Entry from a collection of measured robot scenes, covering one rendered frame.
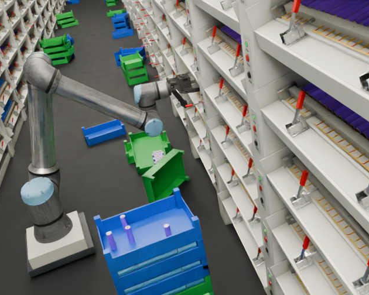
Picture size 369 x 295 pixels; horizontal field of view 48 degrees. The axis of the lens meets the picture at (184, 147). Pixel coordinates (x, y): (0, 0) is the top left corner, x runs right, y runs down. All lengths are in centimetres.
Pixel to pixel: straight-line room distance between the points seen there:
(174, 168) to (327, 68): 186
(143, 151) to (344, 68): 218
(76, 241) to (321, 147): 147
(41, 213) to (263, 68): 138
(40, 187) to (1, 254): 53
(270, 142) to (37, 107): 126
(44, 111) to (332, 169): 153
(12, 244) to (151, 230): 120
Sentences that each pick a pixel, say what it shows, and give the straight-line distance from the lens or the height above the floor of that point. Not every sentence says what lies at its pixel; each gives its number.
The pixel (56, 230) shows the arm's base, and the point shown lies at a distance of 212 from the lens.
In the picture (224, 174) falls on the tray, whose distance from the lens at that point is 185.
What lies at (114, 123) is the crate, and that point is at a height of 3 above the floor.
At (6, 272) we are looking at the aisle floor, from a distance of 231.
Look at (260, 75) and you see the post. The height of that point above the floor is 101.
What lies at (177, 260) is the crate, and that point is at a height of 43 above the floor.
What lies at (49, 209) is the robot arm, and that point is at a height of 28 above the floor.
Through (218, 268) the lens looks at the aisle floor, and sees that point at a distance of 191.
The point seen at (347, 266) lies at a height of 74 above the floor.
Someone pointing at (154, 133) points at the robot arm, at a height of 51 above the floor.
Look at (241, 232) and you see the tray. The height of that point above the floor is 16.
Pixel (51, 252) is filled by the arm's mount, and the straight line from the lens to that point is 210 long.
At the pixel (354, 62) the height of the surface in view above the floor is 113.
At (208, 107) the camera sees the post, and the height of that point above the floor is 64.
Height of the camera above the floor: 136
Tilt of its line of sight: 29 degrees down
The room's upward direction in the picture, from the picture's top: 11 degrees counter-clockwise
